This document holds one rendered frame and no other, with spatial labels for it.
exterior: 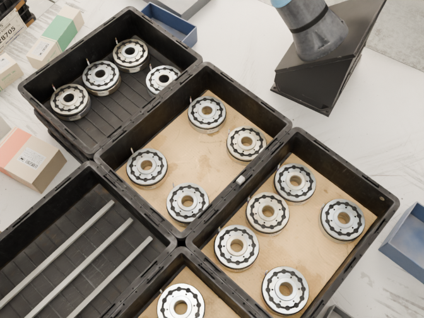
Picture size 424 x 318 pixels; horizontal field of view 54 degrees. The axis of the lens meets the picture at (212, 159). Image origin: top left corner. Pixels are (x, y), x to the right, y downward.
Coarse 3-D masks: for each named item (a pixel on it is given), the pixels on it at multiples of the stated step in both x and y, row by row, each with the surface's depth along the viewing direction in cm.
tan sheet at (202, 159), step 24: (216, 96) 118; (240, 120) 114; (168, 144) 111; (192, 144) 111; (216, 144) 111; (120, 168) 108; (144, 168) 108; (168, 168) 108; (192, 168) 108; (216, 168) 108; (240, 168) 108; (144, 192) 105; (168, 192) 105; (216, 192) 105; (168, 216) 102
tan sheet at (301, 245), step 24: (312, 168) 108; (336, 192) 105; (240, 216) 102; (312, 216) 102; (264, 240) 99; (288, 240) 99; (312, 240) 99; (216, 264) 97; (264, 264) 97; (288, 264) 97; (312, 264) 97; (336, 264) 97; (288, 288) 94; (312, 288) 94
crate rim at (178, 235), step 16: (208, 64) 110; (256, 96) 106; (144, 112) 104; (272, 112) 104; (128, 128) 102; (288, 128) 102; (112, 144) 100; (272, 144) 99; (96, 160) 98; (256, 160) 98; (112, 176) 96; (128, 192) 94; (224, 192) 94; (144, 208) 93; (192, 224) 91
